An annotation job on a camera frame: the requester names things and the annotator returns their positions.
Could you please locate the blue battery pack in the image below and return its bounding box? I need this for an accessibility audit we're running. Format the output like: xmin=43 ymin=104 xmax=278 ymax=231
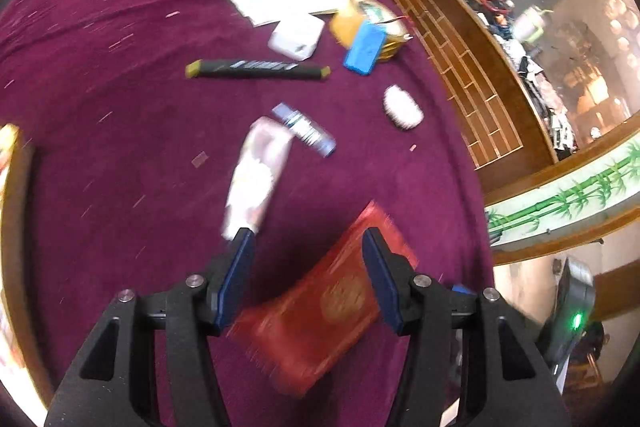
xmin=343 ymin=21 xmax=388 ymax=76

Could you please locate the cluttered wooden shelf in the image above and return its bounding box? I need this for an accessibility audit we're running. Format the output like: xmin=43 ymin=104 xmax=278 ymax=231
xmin=415 ymin=0 xmax=581 ymax=152

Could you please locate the small labelled tube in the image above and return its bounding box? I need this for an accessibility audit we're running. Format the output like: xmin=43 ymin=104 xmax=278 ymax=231
xmin=271 ymin=103 xmax=337 ymax=158

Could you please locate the yellow tape roll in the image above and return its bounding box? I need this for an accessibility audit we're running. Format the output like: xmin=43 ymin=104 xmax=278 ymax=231
xmin=329 ymin=0 xmax=413 ymax=62

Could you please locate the white fluffy ball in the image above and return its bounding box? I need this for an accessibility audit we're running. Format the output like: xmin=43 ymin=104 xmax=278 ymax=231
xmin=383 ymin=84 xmax=425 ymax=131

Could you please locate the black marker with yellow ends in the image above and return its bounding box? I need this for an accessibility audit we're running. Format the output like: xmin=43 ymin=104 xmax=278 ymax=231
xmin=185 ymin=59 xmax=332 ymax=82

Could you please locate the floral hand cream tube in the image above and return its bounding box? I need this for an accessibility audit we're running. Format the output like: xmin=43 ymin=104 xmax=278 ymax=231
xmin=221 ymin=116 xmax=296 ymax=243

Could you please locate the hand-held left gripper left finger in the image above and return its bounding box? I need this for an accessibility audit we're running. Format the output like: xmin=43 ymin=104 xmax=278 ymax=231
xmin=44 ymin=227 xmax=258 ymax=427

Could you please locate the white charger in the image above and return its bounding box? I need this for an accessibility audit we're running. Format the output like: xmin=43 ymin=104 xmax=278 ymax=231
xmin=267 ymin=14 xmax=326 ymax=62

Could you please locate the maroon tablecloth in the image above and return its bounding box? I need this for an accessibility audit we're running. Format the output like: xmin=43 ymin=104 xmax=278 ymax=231
xmin=0 ymin=0 xmax=496 ymax=427

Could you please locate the red wet wipes packet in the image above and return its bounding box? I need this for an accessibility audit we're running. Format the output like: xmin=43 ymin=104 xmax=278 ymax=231
xmin=227 ymin=199 xmax=421 ymax=398

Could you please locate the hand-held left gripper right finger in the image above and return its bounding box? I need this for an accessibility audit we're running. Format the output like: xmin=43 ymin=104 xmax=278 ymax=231
xmin=361 ymin=227 xmax=573 ymax=427

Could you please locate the wooden brick-pattern cabinet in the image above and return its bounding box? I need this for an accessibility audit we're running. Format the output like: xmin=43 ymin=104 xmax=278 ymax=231
xmin=365 ymin=0 xmax=640 ymax=268

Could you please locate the bamboo pattern panel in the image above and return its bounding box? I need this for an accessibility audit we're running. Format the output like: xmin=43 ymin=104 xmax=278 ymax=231
xmin=485 ymin=142 xmax=640 ymax=253

